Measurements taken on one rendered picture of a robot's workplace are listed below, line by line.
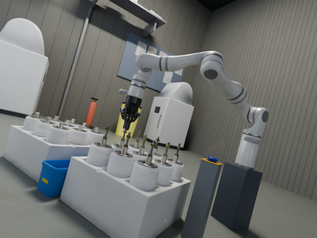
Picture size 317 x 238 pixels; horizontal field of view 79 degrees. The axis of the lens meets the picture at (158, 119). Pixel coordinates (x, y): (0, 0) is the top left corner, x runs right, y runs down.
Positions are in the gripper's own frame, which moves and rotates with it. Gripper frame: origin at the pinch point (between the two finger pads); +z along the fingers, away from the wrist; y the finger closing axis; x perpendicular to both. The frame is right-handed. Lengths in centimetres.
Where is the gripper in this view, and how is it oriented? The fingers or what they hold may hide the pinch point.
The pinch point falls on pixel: (126, 125)
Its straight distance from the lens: 93.1
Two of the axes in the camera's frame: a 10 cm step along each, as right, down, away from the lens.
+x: -8.1, -2.1, 5.4
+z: -2.7, 9.6, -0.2
